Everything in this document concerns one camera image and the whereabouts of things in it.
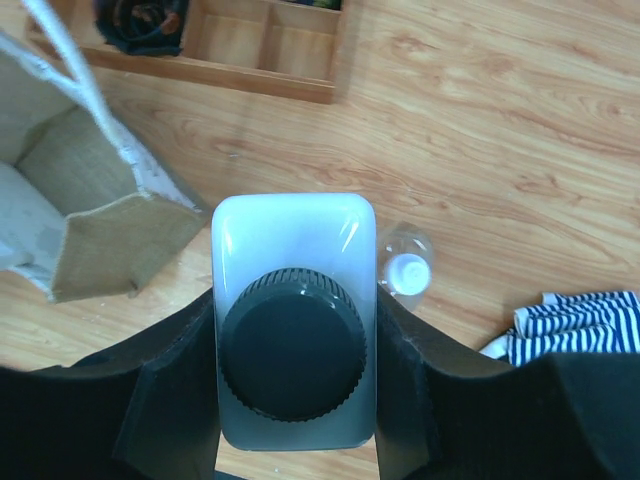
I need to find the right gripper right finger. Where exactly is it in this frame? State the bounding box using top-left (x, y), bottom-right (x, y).
top-left (375, 291), bottom-right (639, 479)

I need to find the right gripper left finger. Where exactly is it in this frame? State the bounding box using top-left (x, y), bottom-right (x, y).
top-left (1, 291), bottom-right (220, 479)

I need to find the blue striped cloth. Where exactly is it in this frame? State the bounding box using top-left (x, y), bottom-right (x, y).
top-left (480, 291), bottom-right (639, 367)

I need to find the white bottle grey cap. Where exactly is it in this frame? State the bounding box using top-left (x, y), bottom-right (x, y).
top-left (211, 193), bottom-right (377, 451)

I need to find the black rolled sock behind bag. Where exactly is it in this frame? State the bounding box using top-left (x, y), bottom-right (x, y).
top-left (93, 0), bottom-right (189, 57)

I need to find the wooden compartment tray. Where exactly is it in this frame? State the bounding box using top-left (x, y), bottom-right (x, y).
top-left (51, 1), bottom-right (349, 104)

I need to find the dark green rolled sock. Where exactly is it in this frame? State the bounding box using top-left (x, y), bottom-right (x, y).
top-left (311, 0), bottom-right (342, 11)

